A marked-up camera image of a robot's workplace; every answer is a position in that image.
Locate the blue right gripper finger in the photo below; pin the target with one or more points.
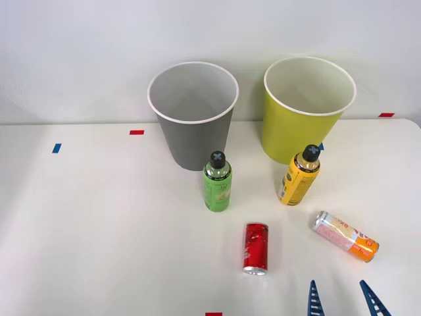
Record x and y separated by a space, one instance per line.
315 304
376 304

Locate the orange and silver drink can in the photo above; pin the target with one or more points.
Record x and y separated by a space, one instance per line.
345 236

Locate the red drink can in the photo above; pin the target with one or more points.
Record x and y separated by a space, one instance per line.
255 250

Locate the yellow label plastic bottle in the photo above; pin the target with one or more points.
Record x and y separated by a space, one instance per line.
297 184

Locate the green label plastic bottle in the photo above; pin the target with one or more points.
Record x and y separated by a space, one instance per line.
217 191

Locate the yellow-green plastic waste bin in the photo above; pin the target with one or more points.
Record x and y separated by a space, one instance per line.
292 131

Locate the grey plastic waste bin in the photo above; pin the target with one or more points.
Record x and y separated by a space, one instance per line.
194 145

